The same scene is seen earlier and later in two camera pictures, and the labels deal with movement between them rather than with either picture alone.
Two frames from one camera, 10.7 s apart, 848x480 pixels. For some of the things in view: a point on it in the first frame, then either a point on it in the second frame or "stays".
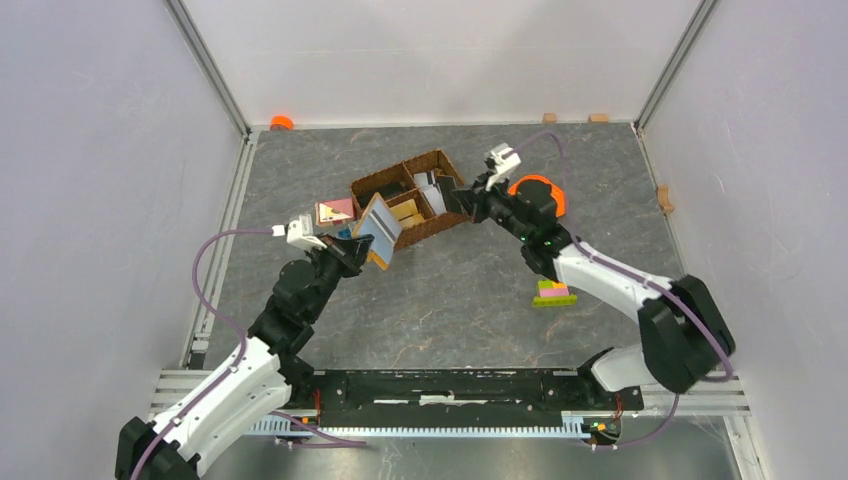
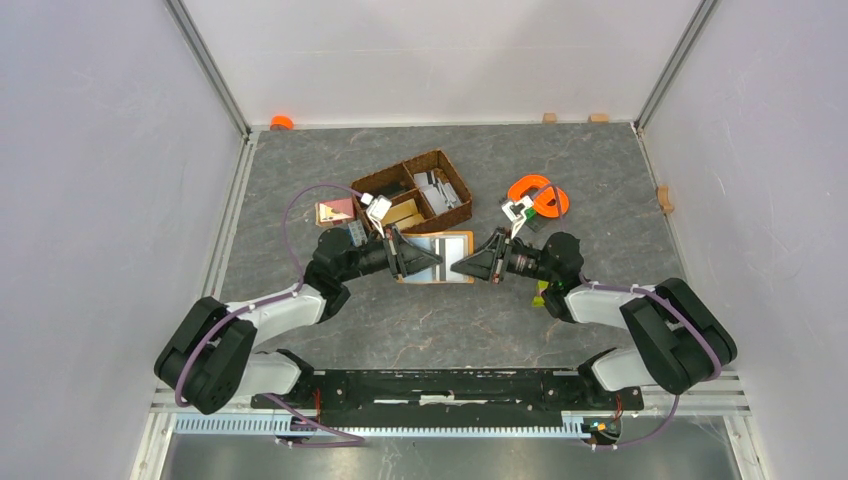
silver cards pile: x=428 y=183 stays
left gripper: x=350 y=253 → x=404 y=256
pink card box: x=333 y=212 stays
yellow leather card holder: x=376 y=219 → x=452 y=247
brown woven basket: x=418 y=192 stays
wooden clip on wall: x=663 y=197 stays
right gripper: x=474 y=201 → x=485 y=259
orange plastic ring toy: x=556 y=191 stays
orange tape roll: x=281 y=123 stays
